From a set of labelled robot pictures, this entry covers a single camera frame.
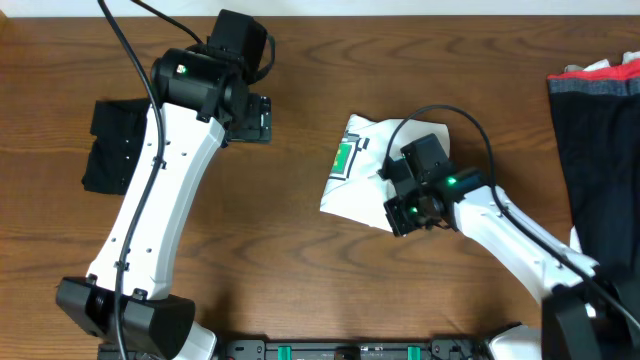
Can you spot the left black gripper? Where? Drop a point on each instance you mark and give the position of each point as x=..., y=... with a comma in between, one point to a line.
x=256, y=128

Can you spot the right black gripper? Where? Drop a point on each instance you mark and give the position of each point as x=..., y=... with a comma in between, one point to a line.
x=401, y=227

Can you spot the white t-shirt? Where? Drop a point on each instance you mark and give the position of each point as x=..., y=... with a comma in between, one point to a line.
x=354, y=190

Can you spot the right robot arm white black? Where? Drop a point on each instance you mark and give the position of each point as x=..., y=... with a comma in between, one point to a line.
x=588, y=312

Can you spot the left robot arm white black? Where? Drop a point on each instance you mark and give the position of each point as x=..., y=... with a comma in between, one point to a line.
x=200, y=103

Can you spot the folded black shirt with logo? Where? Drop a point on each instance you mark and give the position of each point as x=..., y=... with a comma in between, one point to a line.
x=119, y=128

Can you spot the black garment with red band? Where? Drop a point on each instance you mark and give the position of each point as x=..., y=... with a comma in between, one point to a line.
x=595, y=115

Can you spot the white cloth under pile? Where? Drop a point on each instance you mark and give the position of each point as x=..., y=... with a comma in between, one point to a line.
x=627, y=57

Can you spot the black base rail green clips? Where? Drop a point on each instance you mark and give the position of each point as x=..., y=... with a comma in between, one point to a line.
x=435, y=349

